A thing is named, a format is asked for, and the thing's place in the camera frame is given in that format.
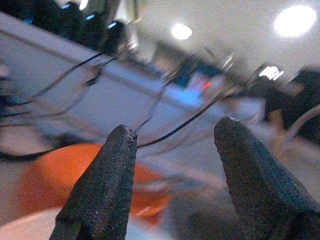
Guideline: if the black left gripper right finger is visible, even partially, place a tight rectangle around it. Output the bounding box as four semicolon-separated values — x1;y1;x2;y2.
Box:
213;116;320;240

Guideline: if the flat black adapter box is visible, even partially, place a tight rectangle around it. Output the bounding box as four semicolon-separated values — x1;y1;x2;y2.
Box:
263;68;320;140

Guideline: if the orange bowl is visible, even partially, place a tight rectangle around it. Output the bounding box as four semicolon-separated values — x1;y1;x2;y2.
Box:
14;142;174;226

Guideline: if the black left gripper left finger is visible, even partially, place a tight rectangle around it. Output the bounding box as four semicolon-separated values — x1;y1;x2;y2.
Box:
48;124;138;240

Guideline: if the white bowl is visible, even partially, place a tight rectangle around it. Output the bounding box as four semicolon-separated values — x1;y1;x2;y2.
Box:
0;206;163;240

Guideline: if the black cable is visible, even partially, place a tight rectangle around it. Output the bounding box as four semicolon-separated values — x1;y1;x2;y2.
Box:
0;93;237;162

